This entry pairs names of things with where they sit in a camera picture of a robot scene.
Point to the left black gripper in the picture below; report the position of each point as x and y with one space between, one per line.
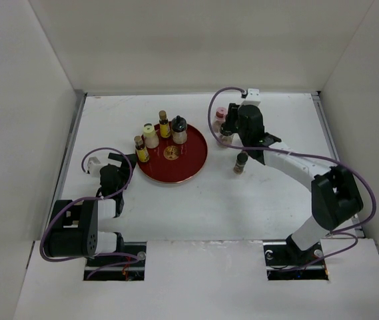
124 167

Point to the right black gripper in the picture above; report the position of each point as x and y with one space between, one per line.
232 112

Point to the black grinder salt jar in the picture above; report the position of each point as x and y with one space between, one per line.
225 137

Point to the yellow label brown bottle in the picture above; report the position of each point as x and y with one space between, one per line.
141 149

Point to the cream cap spice jar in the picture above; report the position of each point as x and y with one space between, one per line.
150 136

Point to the black grinder pepper jar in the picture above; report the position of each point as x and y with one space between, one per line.
179 130

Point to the gold cap yellow bottle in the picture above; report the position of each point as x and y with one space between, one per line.
164 125

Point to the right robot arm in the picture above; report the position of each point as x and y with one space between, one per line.
335 197

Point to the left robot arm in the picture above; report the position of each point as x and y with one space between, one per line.
73 229

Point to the pink cap spice jar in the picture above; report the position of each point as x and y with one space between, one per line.
219 118

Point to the black cap brown spice jar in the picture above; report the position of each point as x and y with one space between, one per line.
240 163

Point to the red round lacquer tray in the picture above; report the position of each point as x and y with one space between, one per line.
174 163

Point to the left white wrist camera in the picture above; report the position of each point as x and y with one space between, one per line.
94 166

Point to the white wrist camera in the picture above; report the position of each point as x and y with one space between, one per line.
94 166
252 97

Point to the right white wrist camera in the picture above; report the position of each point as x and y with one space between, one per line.
252 97

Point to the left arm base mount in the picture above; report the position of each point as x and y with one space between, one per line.
118 268

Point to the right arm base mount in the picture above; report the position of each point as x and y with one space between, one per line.
282 266

